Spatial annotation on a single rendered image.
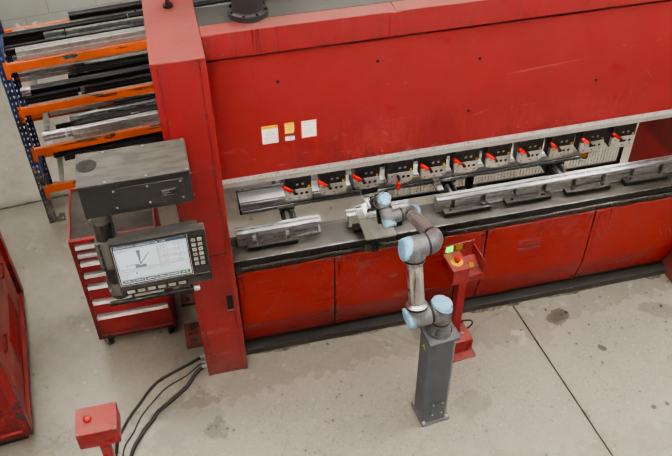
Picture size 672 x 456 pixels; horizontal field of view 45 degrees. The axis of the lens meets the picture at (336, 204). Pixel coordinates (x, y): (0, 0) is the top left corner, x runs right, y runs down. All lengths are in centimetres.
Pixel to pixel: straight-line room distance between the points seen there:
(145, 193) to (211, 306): 127
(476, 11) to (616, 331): 252
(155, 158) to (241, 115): 63
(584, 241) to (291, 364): 207
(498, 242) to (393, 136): 112
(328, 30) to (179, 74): 76
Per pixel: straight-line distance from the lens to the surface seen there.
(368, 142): 449
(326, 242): 479
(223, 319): 492
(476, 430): 509
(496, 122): 470
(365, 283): 509
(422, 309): 426
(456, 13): 419
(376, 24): 407
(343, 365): 530
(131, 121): 613
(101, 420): 428
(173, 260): 401
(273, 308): 508
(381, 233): 467
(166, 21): 408
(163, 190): 374
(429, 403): 489
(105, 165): 379
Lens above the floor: 424
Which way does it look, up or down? 42 degrees down
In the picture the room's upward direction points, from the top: 1 degrees counter-clockwise
